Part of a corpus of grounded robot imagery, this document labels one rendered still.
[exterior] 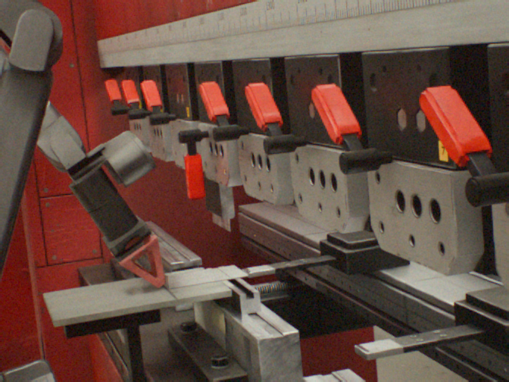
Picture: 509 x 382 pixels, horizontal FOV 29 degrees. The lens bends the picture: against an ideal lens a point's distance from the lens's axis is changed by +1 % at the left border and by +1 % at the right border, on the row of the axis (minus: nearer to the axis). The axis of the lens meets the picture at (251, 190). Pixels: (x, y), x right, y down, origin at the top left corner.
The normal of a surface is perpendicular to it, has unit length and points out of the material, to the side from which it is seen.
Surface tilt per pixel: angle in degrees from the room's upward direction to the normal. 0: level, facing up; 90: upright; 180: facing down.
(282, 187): 90
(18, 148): 78
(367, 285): 90
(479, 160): 40
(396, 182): 90
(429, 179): 90
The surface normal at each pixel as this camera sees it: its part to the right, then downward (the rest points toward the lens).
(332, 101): 0.11, -0.70
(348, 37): -0.95, 0.13
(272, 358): 0.29, 0.11
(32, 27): 0.18, -0.10
